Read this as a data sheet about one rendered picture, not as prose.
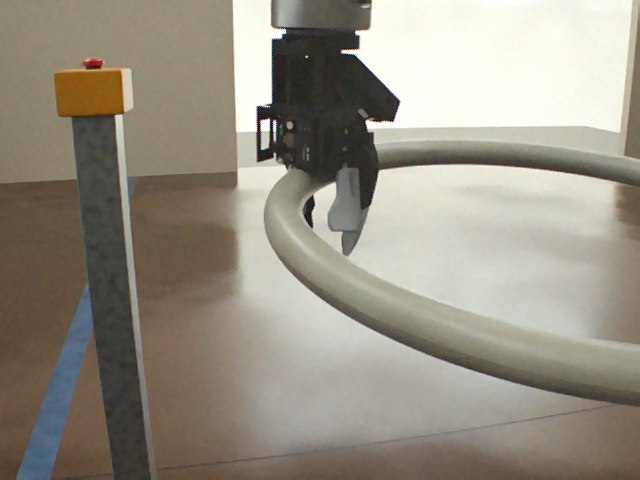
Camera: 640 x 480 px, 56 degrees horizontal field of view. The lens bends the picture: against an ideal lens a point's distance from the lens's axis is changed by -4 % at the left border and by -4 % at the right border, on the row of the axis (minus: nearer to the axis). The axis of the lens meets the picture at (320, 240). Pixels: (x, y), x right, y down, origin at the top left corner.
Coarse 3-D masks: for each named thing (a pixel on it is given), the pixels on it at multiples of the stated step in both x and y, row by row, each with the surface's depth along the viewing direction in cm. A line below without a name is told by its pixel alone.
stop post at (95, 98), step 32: (64, 96) 106; (96, 96) 107; (128, 96) 114; (96, 128) 111; (96, 160) 112; (96, 192) 114; (96, 224) 116; (128, 224) 122; (96, 256) 117; (128, 256) 120; (96, 288) 119; (128, 288) 120; (96, 320) 121; (128, 320) 122; (96, 352) 123; (128, 352) 124; (128, 384) 125; (128, 416) 128; (128, 448) 130
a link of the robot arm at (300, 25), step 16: (272, 0) 53; (288, 0) 51; (304, 0) 51; (320, 0) 50; (336, 0) 51; (352, 0) 51; (368, 0) 52; (272, 16) 54; (288, 16) 52; (304, 16) 51; (320, 16) 51; (336, 16) 51; (352, 16) 52; (368, 16) 53; (288, 32) 54; (304, 32) 53; (320, 32) 53; (336, 32) 53; (352, 32) 54
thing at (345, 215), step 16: (336, 176) 58; (352, 176) 59; (336, 192) 58; (352, 192) 60; (336, 208) 58; (352, 208) 60; (368, 208) 61; (336, 224) 58; (352, 224) 60; (352, 240) 62
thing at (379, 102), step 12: (348, 60) 56; (360, 60) 57; (348, 72) 56; (360, 72) 58; (372, 72) 59; (348, 84) 58; (360, 84) 58; (372, 84) 60; (384, 84) 61; (360, 96) 60; (372, 96) 60; (384, 96) 62; (396, 96) 64; (372, 108) 63; (384, 108) 63; (396, 108) 64; (372, 120) 65; (384, 120) 65
